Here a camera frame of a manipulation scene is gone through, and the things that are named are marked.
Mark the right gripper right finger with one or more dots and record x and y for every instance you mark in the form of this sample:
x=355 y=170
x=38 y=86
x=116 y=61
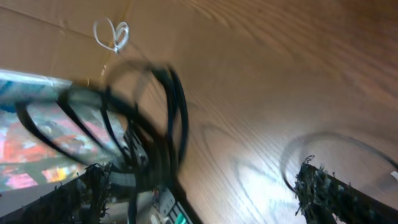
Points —
x=325 y=199

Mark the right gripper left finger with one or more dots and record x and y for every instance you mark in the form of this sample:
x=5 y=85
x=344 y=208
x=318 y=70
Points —
x=82 y=200

